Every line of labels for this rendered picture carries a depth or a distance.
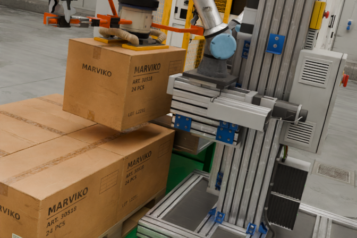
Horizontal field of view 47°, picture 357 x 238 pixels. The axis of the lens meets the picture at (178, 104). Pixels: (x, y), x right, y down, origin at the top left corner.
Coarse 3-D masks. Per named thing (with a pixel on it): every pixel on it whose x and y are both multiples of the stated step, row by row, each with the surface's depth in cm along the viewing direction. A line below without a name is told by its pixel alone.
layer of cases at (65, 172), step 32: (0, 128) 221; (32, 128) 228; (64, 128) 236; (96, 128) 245; (160, 128) 264; (0, 160) 185; (32, 160) 190; (64, 160) 195; (96, 160) 201; (128, 160) 216; (160, 160) 255; (0, 192) 168; (32, 192) 163; (64, 192) 172; (96, 192) 195; (128, 192) 226; (0, 224) 172; (32, 224) 163; (64, 224) 178; (96, 224) 203
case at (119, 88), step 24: (72, 48) 215; (96, 48) 208; (120, 48) 212; (168, 48) 241; (72, 72) 218; (96, 72) 210; (120, 72) 203; (144, 72) 214; (168, 72) 238; (72, 96) 220; (96, 96) 212; (120, 96) 205; (144, 96) 221; (168, 96) 246; (96, 120) 215; (120, 120) 208; (144, 120) 228
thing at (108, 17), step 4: (100, 16) 204; (104, 16) 203; (108, 16) 202; (112, 16) 210; (116, 16) 209; (108, 20) 203; (112, 20) 203; (116, 20) 206; (104, 24) 204; (108, 24) 203; (112, 24) 204; (116, 24) 207; (108, 28) 204
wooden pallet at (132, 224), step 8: (160, 192) 268; (152, 200) 264; (136, 208) 241; (144, 208) 266; (128, 216) 233; (136, 216) 255; (120, 224) 227; (128, 224) 245; (136, 224) 247; (104, 232) 213; (112, 232) 220; (120, 232) 229; (128, 232) 239
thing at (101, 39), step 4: (100, 36) 226; (112, 36) 229; (96, 40) 224; (100, 40) 222; (104, 40) 221; (108, 40) 220; (112, 40) 223; (116, 40) 226; (120, 40) 229; (124, 40) 233
